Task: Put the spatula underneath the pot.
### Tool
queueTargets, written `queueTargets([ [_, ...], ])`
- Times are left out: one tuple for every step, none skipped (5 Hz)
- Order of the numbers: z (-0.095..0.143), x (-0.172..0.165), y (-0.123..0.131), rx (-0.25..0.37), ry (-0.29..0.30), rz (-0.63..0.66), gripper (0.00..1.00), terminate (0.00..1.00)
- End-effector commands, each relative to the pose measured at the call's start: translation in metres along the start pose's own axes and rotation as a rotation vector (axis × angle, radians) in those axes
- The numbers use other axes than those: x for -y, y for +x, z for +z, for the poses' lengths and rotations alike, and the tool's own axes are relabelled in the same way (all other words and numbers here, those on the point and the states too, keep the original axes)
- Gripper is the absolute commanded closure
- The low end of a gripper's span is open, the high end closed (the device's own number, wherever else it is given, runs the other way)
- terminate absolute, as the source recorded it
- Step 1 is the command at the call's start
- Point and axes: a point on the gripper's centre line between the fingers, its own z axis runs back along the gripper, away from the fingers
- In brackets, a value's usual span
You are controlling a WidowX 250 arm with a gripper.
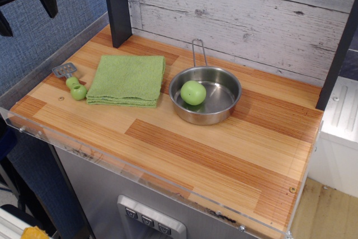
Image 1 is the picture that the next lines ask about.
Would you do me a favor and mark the green handled toy spatula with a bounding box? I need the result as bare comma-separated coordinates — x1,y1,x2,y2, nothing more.
52,62,87,101

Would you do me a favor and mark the small steel pot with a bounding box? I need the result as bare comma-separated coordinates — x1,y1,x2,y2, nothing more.
168,38,242,126

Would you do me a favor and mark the folded green cloth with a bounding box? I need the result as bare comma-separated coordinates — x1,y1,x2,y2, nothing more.
86,55,166,108

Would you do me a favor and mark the green toy apple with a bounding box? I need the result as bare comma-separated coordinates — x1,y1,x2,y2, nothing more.
180,81,206,106

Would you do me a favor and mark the yellow tape object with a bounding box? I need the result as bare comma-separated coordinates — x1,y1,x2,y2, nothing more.
20,226,50,239

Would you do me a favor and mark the silver toy fridge cabinet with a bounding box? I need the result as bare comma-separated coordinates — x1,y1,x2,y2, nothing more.
54,145,275,239

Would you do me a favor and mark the silver button dispenser panel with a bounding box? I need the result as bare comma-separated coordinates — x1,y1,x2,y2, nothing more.
117,195,187,238

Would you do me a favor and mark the clear acrylic table guard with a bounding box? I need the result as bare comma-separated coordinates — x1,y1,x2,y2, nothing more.
6,27,322,238

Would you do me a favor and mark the white aluminium side block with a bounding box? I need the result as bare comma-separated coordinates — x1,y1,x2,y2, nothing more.
308,77,357,197

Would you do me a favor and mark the dark left shelf post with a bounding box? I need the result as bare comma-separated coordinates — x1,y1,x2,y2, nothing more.
106,0,132,48

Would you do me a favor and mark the dark shelf post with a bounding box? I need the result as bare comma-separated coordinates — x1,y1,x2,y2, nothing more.
106,0,132,48
315,0,357,111

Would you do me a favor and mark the dark right shelf post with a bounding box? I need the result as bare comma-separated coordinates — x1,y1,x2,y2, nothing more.
315,0,357,111

